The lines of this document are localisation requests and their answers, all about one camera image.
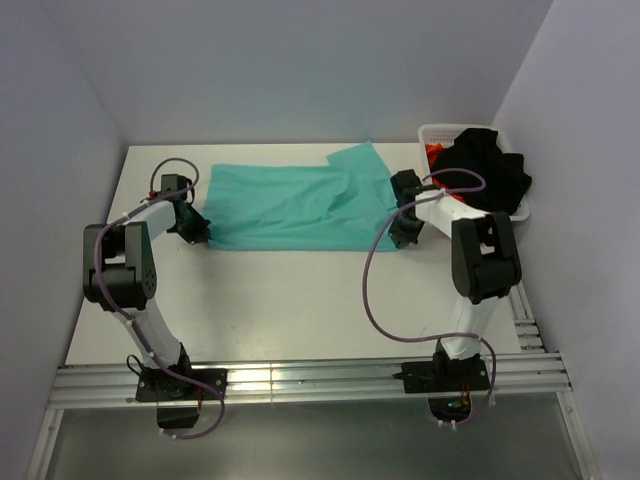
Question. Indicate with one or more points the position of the aluminium table frame rail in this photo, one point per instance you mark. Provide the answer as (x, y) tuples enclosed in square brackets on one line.
[(532, 370)]

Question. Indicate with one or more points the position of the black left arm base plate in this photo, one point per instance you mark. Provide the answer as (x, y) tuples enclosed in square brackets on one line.
[(155, 385)]

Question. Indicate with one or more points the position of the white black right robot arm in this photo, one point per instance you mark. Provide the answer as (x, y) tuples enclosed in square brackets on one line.
[(485, 266)]

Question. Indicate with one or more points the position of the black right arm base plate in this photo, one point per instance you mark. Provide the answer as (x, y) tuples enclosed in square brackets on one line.
[(440, 375)]

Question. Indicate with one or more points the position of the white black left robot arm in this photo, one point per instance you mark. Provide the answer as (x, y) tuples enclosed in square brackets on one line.
[(119, 274)]

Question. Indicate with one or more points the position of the teal t shirt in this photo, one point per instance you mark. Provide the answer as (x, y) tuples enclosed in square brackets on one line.
[(340, 206)]

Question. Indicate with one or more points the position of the white perforated plastic basket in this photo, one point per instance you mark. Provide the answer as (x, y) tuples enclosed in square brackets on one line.
[(445, 134)]

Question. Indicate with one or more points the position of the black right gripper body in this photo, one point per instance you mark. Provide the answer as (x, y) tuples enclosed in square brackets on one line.
[(406, 229)]

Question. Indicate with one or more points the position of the orange t shirt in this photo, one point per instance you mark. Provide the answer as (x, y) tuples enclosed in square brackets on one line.
[(433, 151)]

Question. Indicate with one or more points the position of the black t shirt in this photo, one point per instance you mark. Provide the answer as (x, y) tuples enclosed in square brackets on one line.
[(486, 176)]

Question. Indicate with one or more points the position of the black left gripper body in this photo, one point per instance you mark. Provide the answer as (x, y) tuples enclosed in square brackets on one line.
[(193, 228)]

